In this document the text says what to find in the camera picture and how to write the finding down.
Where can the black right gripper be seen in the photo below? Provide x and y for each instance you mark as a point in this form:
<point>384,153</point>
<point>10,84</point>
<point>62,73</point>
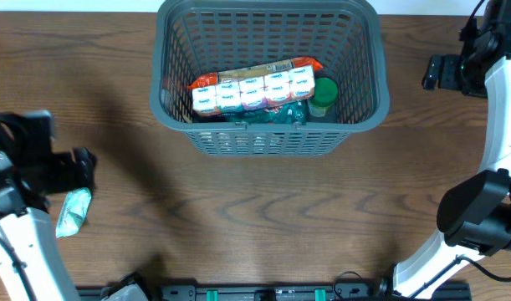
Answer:
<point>449,71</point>

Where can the green Nescafe coffee bag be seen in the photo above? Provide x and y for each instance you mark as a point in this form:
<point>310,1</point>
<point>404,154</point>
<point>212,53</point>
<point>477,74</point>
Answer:
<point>291,113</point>

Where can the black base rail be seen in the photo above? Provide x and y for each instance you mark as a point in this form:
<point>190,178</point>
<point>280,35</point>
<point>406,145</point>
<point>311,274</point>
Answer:
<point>344,289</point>

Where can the green lid glass jar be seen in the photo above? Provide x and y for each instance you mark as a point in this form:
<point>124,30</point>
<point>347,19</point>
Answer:
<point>325,94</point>

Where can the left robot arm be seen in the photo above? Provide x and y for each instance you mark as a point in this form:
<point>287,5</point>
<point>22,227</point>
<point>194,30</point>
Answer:
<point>31,266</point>

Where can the white tissue multipack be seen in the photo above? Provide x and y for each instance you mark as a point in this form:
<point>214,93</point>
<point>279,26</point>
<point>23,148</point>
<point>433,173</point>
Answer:
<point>238,95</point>

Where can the grey plastic basket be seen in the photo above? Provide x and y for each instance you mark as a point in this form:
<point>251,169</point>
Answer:
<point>199,37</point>

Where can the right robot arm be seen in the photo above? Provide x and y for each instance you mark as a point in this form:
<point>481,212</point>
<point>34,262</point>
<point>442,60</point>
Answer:
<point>474,217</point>

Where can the orange spaghetti pasta pack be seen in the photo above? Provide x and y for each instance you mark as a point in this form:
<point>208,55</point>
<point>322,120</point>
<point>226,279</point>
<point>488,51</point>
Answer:
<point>254,71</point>

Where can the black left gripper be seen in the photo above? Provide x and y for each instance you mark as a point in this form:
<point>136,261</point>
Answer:
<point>77,171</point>

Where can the light green small packet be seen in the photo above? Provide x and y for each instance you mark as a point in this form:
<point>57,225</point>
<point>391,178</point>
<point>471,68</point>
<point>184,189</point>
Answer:
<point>73,212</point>

